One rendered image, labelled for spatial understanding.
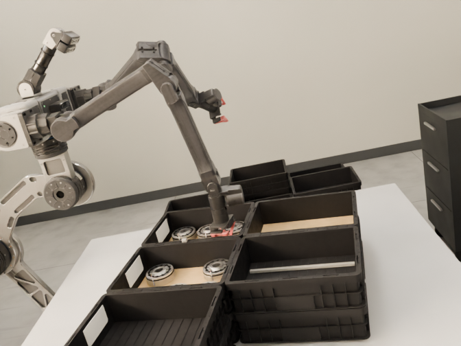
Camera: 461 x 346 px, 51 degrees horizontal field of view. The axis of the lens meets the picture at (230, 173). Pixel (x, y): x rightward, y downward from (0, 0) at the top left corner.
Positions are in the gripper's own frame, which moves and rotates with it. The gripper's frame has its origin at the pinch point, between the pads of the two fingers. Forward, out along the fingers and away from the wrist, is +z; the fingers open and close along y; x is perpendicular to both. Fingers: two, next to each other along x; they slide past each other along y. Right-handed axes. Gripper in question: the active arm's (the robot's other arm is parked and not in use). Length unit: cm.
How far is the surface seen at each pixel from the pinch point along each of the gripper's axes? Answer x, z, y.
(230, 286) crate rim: -14.1, -4.4, -36.6
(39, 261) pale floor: 240, 87, 147
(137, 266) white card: 28.0, -1.6, -18.5
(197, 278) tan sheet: 6.3, 4.5, -17.4
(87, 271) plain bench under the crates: 76, 18, 11
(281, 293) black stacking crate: -28.4, -0.4, -34.1
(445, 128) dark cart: -87, -1, 117
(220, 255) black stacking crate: -0.6, 0.2, -9.0
